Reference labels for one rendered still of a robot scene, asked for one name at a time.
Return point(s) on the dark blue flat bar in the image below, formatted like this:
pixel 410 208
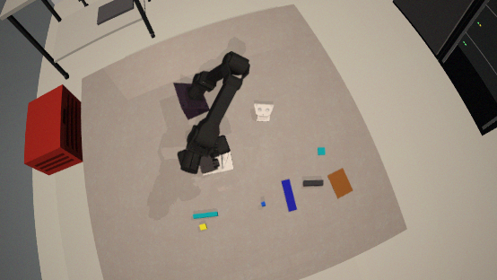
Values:
pixel 289 195

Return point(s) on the dark grey flat bar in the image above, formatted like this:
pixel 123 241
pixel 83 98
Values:
pixel 319 183

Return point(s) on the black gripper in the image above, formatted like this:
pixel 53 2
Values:
pixel 221 147

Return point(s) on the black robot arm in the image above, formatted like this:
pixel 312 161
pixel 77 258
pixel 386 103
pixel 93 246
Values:
pixel 205 133

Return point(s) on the brown rectangular plate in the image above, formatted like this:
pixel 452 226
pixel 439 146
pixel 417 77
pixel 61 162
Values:
pixel 340 183

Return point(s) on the beige housing plate with two round holes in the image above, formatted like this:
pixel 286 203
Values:
pixel 263 112

